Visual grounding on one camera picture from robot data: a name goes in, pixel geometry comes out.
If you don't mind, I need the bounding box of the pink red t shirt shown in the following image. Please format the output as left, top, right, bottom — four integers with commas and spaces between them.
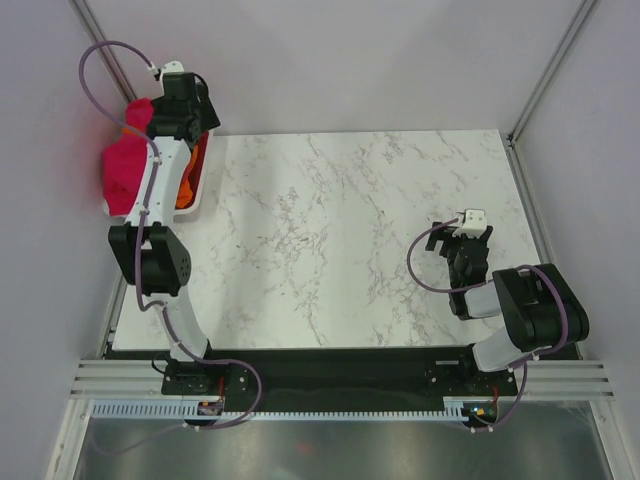
102, 98, 154, 216

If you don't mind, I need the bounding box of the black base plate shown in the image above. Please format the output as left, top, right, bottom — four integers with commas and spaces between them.
162, 347, 517, 414

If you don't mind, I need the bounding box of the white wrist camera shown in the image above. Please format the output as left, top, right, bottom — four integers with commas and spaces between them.
453, 209, 488, 238
147, 60, 185, 82

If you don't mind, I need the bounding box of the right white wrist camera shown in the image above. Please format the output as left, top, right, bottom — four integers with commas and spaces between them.
453, 209, 488, 238

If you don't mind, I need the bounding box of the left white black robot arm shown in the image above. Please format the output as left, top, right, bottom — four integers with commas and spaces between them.
108, 62, 220, 396

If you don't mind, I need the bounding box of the left aluminium frame post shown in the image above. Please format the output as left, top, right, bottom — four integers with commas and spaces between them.
68, 0, 136, 103

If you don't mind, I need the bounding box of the right aluminium frame post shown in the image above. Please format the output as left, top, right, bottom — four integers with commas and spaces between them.
503, 0, 600, 149

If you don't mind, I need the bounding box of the white slotted cable duct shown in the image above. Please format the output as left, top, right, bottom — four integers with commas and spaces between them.
91, 396, 476, 421

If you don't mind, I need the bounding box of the orange t shirt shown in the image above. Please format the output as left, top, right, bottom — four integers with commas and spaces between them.
175, 144, 203, 210

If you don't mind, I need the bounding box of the white plastic bin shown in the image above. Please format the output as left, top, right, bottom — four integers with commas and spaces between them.
102, 132, 210, 218

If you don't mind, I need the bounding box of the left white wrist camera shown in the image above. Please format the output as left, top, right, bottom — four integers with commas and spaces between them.
147, 60, 185, 82

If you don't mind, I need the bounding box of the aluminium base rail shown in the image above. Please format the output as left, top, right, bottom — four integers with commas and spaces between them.
71, 357, 614, 401

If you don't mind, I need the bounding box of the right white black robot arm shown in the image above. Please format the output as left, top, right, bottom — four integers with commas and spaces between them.
425, 220, 589, 394

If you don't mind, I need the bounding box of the aluminium frame post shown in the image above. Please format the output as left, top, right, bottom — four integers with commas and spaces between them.
503, 0, 600, 149
68, 0, 136, 103

